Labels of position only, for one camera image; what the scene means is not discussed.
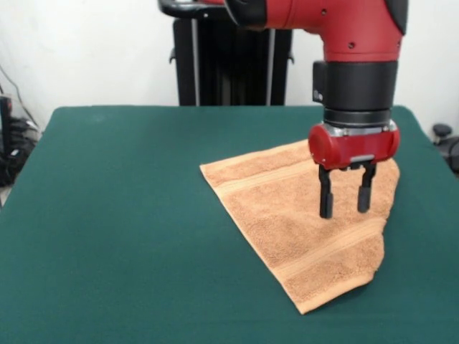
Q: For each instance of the dark green table cloth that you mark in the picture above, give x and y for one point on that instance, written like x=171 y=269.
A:
x=107 y=215

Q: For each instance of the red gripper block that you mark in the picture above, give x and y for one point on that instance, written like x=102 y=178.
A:
x=358 y=148

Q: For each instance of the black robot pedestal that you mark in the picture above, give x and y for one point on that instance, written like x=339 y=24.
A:
x=222 y=71

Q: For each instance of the upright black device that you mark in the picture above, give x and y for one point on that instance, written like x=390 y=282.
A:
x=5 y=122

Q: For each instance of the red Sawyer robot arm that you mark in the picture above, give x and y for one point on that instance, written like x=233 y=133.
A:
x=358 y=32

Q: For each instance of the tan terry towel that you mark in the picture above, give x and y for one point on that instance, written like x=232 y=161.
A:
x=305 y=243

